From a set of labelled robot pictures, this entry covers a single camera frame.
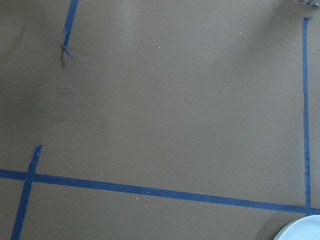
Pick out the light blue plate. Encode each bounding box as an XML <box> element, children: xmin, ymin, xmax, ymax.
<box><xmin>273</xmin><ymin>215</ymin><xmax>320</xmax><ymax>240</ymax></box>

